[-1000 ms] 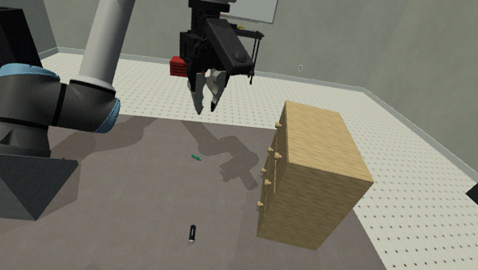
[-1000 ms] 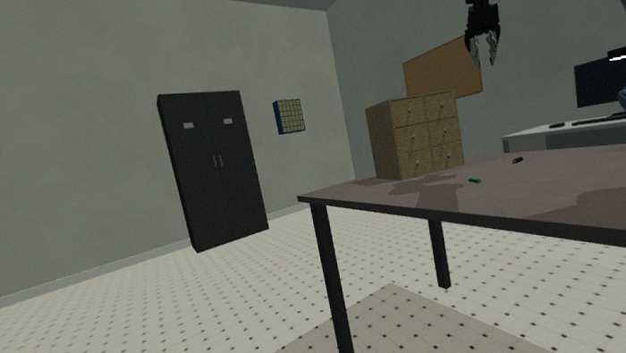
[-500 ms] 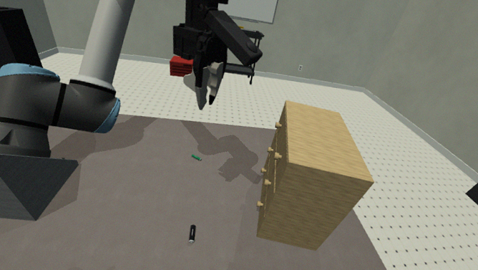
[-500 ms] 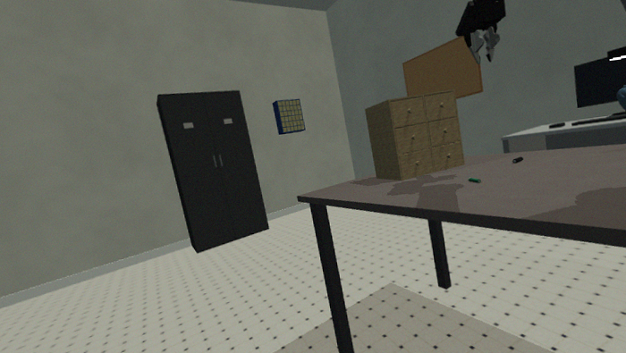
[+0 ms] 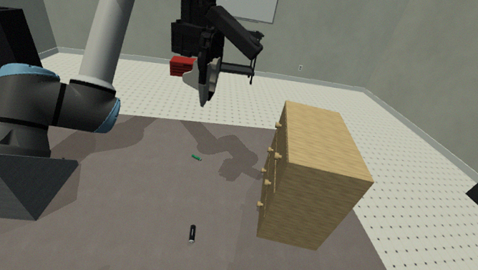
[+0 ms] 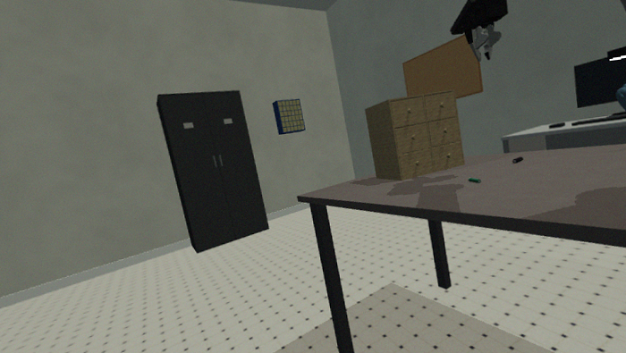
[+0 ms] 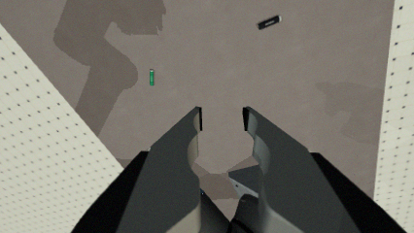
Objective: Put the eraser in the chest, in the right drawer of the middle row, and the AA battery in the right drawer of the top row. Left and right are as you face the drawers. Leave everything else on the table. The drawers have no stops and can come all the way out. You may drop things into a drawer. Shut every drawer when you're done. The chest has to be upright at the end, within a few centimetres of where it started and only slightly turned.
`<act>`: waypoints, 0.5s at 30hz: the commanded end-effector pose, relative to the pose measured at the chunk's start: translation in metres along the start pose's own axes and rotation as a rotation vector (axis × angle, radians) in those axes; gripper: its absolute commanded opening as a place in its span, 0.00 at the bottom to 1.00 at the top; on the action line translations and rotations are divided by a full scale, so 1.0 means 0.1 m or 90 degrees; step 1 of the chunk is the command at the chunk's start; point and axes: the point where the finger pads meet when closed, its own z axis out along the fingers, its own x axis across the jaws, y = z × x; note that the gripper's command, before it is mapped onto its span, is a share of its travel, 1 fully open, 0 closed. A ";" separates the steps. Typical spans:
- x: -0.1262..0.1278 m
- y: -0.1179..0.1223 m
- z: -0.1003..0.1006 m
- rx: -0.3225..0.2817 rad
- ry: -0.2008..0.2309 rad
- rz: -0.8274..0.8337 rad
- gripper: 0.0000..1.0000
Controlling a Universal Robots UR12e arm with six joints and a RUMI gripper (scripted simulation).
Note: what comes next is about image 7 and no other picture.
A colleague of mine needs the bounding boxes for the black aa battery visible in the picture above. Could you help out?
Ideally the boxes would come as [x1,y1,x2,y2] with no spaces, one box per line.
[258,15,281,29]

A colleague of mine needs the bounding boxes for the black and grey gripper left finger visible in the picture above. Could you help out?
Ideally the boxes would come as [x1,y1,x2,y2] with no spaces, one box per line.
[70,106,202,233]

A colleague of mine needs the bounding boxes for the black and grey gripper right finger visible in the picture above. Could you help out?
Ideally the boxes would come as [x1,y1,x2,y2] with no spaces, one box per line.
[242,106,407,233]

